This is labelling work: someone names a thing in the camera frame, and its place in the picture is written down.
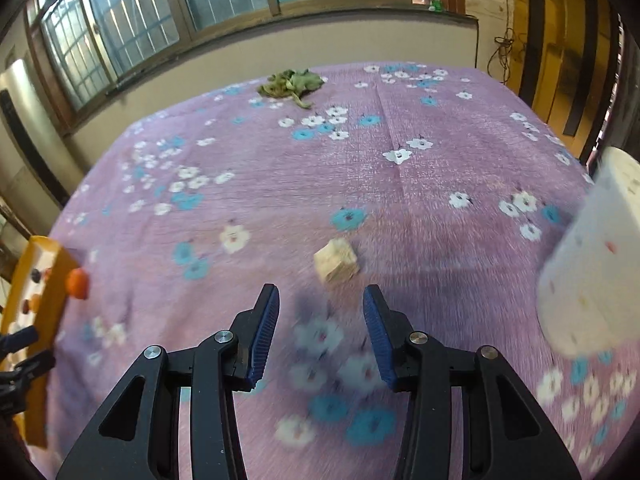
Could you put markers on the yellow-orange tangerine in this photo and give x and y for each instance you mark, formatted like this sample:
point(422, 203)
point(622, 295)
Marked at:
point(34, 302)

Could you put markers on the yellow-taped white foam box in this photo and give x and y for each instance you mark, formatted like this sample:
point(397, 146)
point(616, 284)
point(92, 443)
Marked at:
point(42, 320)

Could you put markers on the orange tangerine with stem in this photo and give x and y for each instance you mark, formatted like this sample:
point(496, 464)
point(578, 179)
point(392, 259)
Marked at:
point(79, 283)

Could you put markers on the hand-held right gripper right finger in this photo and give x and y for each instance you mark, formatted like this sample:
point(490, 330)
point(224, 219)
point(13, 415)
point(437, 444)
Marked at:
point(376, 340)

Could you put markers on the silver standing air conditioner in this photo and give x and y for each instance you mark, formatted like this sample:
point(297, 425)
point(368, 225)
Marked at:
point(22, 125)

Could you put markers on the purple floral bedsheet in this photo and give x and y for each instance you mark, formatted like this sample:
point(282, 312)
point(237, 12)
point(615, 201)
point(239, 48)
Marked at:
point(410, 195)

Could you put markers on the green wilted leaves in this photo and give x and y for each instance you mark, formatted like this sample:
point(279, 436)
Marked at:
point(292, 84)

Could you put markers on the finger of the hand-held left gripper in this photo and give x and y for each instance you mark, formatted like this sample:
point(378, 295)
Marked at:
point(20, 336)
point(27, 366)

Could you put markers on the barred window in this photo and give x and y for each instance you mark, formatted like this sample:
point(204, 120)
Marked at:
point(210, 0)

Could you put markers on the small beige cube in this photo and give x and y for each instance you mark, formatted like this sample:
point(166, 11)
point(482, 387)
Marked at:
point(337, 260)

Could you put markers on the yellow striped door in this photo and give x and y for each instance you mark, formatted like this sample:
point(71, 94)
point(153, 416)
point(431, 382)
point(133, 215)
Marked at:
point(565, 40)

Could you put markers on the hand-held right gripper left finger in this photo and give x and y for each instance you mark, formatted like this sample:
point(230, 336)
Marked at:
point(265, 340)

